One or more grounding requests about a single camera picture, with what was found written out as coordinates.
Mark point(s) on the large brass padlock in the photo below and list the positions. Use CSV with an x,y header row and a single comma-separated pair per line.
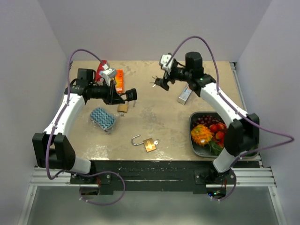
x,y
150,144

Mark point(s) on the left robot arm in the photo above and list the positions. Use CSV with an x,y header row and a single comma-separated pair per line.
x,y
52,147

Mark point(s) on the blue zigzag pouch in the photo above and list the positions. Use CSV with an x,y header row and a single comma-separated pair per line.
x,y
103,118

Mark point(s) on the black mounting base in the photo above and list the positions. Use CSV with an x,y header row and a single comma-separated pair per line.
x,y
161,176

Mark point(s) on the orange box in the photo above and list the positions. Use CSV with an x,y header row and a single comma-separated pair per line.
x,y
119,81

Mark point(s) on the grey fruit tray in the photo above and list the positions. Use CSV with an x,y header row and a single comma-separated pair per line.
x,y
199,150

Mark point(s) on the black padlock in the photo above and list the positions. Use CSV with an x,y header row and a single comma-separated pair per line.
x,y
129,95

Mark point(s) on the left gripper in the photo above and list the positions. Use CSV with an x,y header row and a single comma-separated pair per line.
x,y
113,97

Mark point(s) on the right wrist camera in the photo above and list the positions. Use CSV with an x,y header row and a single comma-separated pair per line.
x,y
166,62

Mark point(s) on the dark grapes bunch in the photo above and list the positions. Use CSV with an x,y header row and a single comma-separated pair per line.
x,y
205,120

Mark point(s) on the small brass padlock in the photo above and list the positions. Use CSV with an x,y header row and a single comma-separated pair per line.
x,y
124,108

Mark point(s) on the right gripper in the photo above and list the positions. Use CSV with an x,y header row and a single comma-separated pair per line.
x,y
163,84

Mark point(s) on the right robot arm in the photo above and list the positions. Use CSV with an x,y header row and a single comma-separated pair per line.
x,y
205,87

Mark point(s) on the red box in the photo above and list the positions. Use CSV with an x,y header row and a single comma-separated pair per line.
x,y
99,69

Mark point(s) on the silver toothpaste box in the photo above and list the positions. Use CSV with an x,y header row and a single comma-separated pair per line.
x,y
184,96

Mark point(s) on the red lychee cluster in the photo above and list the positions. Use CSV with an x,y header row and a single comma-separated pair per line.
x,y
218,131

